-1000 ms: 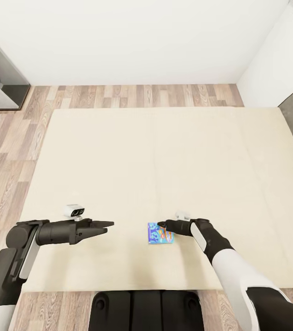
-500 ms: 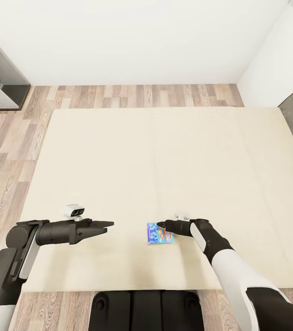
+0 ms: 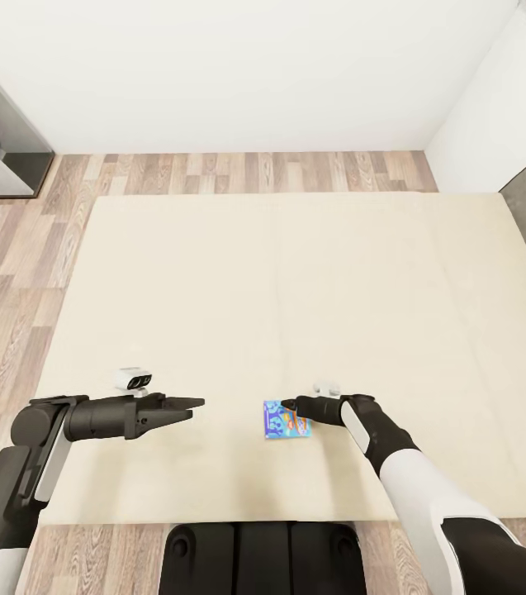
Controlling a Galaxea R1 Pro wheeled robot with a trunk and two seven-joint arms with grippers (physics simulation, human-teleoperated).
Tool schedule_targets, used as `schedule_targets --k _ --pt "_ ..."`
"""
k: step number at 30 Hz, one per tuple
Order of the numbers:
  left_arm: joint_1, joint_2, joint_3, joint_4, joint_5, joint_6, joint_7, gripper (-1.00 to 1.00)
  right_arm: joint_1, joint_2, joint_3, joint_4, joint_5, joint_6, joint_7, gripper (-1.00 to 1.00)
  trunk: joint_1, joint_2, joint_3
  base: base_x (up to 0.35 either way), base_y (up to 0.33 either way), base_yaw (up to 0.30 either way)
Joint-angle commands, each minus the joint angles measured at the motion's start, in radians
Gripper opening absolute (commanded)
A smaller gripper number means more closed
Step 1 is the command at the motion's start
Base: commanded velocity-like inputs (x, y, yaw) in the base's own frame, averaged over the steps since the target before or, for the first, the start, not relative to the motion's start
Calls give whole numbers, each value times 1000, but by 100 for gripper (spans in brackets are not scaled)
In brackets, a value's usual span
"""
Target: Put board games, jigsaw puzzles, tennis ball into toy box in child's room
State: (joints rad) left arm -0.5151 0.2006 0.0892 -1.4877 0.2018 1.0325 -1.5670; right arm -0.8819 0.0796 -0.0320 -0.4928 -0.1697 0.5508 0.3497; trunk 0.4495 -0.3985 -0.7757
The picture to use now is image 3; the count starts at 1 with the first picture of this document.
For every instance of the board game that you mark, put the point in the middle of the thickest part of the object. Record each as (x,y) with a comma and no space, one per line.
(281,422)

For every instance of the bed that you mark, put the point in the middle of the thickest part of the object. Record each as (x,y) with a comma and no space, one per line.
(416,299)

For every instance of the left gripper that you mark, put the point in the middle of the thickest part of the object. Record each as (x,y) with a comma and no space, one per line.
(131,416)

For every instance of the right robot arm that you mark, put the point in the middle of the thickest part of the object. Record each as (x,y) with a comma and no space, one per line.
(461,547)

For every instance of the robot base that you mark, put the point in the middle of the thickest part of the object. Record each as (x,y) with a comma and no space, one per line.
(263,558)

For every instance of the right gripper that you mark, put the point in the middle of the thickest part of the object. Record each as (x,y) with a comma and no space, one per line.
(309,407)

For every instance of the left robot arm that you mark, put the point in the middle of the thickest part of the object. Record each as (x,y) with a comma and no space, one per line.
(43,434)

